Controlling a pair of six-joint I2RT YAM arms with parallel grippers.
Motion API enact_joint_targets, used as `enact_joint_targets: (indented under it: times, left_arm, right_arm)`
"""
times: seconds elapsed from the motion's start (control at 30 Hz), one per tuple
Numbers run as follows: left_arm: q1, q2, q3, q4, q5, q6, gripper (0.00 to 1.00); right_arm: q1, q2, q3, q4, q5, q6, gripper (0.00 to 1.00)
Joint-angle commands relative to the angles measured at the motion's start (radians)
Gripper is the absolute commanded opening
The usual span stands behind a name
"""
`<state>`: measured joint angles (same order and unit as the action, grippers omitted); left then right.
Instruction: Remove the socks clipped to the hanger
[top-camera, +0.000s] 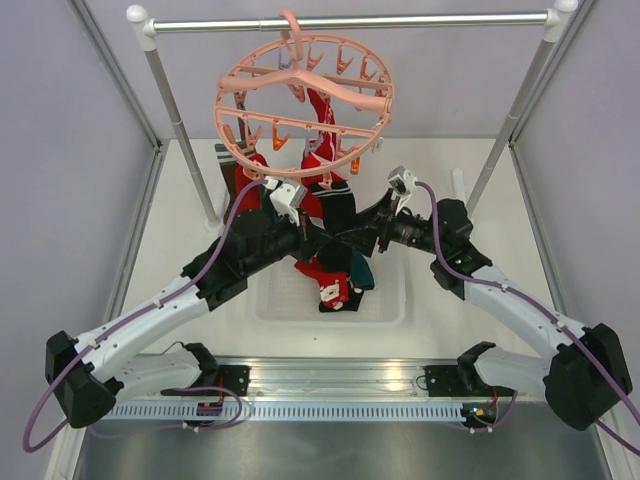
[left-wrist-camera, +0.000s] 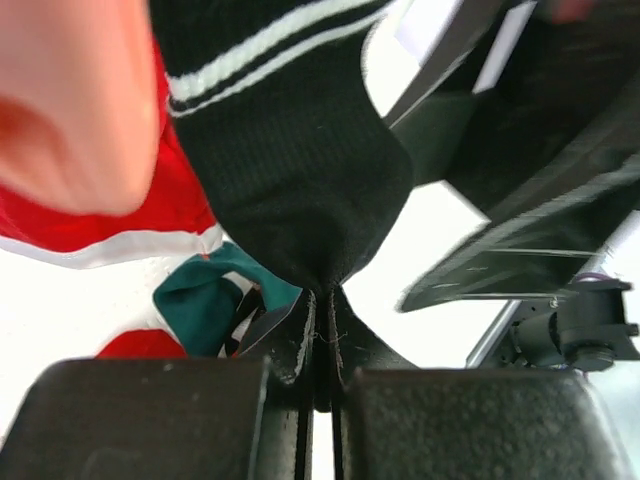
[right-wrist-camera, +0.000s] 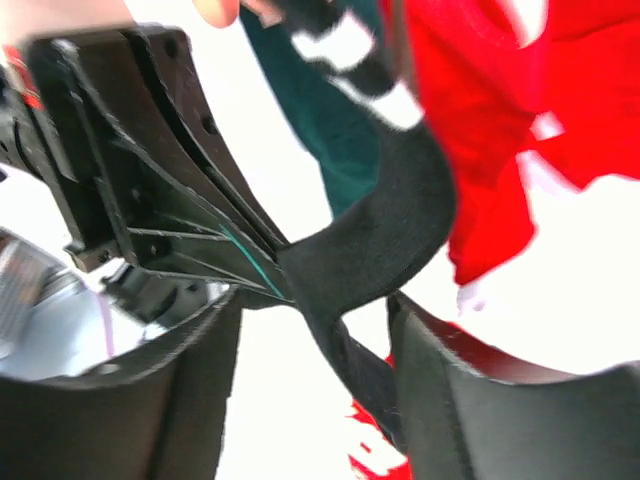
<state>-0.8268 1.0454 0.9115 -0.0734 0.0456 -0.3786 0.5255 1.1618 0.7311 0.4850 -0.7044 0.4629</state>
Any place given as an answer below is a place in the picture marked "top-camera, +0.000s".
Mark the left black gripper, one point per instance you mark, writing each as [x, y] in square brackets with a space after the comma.
[311, 241]

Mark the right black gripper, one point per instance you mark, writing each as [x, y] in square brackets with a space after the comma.
[383, 216]

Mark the black sock orange cuff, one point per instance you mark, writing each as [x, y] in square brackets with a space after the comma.
[338, 214]

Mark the red santa sock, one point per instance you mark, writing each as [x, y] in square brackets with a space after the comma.
[332, 286]

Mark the teal green sock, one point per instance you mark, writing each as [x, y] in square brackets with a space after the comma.
[361, 276]

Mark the black sock white stripes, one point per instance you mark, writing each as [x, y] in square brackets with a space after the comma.
[351, 305]

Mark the pink round clip hanger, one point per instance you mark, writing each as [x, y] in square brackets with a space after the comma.
[267, 130]

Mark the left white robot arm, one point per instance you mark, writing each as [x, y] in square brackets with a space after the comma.
[89, 374]

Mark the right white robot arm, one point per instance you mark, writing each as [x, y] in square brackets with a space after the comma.
[579, 371]

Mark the white perforated basket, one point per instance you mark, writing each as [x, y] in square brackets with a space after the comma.
[281, 295]

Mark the red sock white letters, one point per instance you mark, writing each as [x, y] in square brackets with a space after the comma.
[321, 149]

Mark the brown striped sock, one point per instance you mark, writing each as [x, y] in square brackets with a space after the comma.
[233, 175]

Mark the metal drying rack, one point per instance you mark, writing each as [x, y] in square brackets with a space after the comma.
[285, 61]

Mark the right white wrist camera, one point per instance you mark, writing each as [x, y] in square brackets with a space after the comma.
[402, 181]

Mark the metal base rail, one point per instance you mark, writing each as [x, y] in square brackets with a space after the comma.
[335, 379]

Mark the white slotted cable duct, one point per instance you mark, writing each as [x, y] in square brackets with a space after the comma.
[191, 410]

